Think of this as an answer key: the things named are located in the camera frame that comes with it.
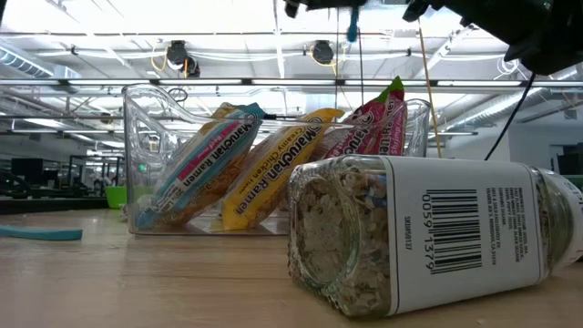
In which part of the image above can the long horizontal light rail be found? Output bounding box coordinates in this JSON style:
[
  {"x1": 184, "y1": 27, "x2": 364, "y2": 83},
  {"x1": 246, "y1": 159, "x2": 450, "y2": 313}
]
[{"x1": 0, "y1": 78, "x2": 583, "y2": 88}]

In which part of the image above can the yellow hanging cable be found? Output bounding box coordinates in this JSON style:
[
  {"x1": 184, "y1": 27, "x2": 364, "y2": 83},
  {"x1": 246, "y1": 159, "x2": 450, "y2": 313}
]
[{"x1": 417, "y1": 20, "x2": 444, "y2": 159}]

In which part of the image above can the black hanging cord reel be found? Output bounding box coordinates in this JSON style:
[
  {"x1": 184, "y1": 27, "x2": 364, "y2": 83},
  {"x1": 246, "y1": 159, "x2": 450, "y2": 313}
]
[
  {"x1": 311, "y1": 39, "x2": 336, "y2": 66},
  {"x1": 165, "y1": 39, "x2": 201, "y2": 78}
]

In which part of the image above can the silver ventilation duct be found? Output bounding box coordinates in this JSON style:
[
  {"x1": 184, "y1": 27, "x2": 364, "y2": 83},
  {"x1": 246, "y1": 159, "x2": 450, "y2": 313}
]
[{"x1": 444, "y1": 67, "x2": 583, "y2": 134}]

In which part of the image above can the red beef ramen packet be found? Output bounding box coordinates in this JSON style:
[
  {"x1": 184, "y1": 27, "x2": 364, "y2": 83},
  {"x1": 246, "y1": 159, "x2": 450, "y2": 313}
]
[{"x1": 313, "y1": 99, "x2": 388, "y2": 160}]

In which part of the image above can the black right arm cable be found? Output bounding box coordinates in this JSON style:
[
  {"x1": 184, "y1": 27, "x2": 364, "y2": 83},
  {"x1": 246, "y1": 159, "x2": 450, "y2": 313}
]
[{"x1": 484, "y1": 72, "x2": 537, "y2": 161}]

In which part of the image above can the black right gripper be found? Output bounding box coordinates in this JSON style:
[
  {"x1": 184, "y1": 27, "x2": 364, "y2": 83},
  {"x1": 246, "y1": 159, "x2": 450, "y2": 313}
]
[{"x1": 403, "y1": 0, "x2": 543, "y2": 45}]

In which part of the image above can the teal plastic spoon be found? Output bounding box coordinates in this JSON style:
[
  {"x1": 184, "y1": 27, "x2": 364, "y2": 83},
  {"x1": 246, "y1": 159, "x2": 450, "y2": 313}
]
[{"x1": 0, "y1": 225, "x2": 84, "y2": 241}]

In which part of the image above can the yellow chicken ramen packet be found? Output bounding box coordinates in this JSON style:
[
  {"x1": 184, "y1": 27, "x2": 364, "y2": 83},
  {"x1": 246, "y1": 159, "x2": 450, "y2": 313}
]
[{"x1": 211, "y1": 108, "x2": 345, "y2": 232}]

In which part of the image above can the blue ramen packet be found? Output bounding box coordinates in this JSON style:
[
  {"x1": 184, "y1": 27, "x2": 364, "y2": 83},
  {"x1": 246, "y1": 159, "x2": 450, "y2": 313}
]
[{"x1": 134, "y1": 102, "x2": 266, "y2": 231}]

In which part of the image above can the green shrimp ramen packet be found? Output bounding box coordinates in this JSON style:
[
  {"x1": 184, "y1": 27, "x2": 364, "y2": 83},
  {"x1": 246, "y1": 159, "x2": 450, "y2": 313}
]
[{"x1": 373, "y1": 76, "x2": 408, "y2": 157}]

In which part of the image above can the white label seasoning jar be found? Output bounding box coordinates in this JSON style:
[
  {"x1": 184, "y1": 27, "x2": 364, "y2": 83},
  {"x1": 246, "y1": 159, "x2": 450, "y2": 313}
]
[{"x1": 287, "y1": 153, "x2": 583, "y2": 319}]

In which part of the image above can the clear plastic organizer bin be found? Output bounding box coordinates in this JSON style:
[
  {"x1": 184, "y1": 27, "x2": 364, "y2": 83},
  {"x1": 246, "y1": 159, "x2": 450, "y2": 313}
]
[{"x1": 121, "y1": 83, "x2": 432, "y2": 236}]

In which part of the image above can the black computer monitor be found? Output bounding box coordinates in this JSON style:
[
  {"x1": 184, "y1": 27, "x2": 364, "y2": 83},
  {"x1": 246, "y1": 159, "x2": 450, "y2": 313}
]
[{"x1": 11, "y1": 158, "x2": 45, "y2": 186}]

